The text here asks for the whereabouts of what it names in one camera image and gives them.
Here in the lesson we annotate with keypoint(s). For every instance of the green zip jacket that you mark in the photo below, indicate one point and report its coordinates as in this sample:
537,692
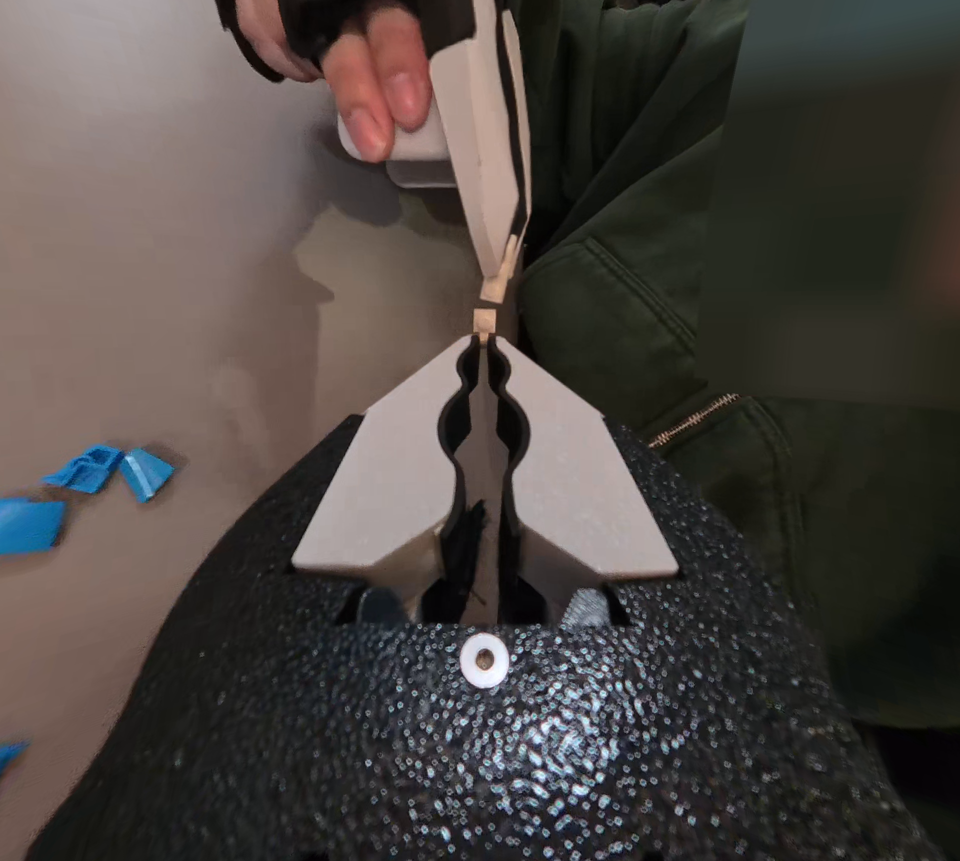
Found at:
637,163

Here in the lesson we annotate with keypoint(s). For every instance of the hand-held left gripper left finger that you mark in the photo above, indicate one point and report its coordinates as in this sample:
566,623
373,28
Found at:
375,501

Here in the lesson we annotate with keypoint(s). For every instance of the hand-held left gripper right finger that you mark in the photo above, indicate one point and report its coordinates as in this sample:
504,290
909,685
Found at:
592,501

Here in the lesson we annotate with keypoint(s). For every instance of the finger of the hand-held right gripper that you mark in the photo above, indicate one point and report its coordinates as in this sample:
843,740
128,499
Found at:
512,111
480,148

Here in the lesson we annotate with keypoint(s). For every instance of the small beige wooden piece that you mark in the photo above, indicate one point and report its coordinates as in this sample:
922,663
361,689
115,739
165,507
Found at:
485,322

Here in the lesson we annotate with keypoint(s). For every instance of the person's right hand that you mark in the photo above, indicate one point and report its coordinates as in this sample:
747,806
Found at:
379,88

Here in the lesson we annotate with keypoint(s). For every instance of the pile of blue lego pieces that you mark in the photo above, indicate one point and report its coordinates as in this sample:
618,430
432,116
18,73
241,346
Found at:
82,471

